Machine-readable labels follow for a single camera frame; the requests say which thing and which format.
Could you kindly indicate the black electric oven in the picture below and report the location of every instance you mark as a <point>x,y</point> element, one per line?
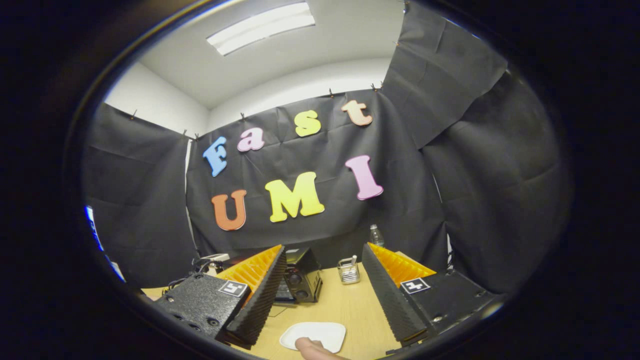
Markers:
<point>302,280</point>

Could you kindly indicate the black backdrop cloth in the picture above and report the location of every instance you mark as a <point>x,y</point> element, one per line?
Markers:
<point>475,175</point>

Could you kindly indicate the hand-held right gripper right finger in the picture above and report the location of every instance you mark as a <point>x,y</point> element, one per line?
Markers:
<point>387,295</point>

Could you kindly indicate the white square plate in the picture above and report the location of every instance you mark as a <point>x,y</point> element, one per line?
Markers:
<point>320,331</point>

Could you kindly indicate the metal cutlery holder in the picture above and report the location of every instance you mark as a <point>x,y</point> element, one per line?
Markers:
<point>348,274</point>

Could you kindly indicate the long ceiling light panel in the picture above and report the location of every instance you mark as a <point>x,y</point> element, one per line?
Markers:
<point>260,27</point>

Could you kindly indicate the white toaster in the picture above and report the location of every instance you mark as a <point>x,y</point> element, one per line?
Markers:
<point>215,257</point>

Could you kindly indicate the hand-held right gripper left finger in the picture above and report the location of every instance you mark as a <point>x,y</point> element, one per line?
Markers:
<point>260,300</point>

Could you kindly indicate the clear plastic water bottle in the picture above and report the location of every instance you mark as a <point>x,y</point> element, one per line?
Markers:
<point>376,236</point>

